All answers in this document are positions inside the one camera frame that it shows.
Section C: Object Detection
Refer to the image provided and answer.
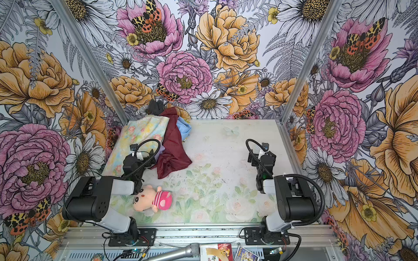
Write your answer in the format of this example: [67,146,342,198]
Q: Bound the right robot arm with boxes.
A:
[244,139,325,245]

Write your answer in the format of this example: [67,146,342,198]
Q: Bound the pink plush doll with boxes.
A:
[133,185,173,213]

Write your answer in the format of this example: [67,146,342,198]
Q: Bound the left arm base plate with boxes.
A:
[108,228,157,247]

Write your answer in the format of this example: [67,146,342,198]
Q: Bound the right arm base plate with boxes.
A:
[243,227,290,246]

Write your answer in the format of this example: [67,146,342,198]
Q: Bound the aluminium frame rail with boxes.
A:
[55,223,344,261]

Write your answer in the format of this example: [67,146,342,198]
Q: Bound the maroon shirt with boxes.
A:
[153,107,192,179]

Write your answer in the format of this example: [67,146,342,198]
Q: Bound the small picture card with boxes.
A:
[234,246,260,261]

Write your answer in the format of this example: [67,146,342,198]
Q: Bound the pastel floral cloth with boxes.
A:
[102,115,169,176]

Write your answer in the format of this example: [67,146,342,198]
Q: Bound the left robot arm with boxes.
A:
[63,139,161,246]

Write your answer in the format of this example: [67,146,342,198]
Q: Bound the light blue cloth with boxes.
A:
[176,116,192,141]

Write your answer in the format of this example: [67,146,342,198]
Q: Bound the colourful card packet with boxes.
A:
[200,243,234,261]

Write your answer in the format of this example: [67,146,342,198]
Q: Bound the silver microphone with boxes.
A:
[146,243,200,261]

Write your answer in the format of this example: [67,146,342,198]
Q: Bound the dark grey cloth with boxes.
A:
[146,99,165,115]

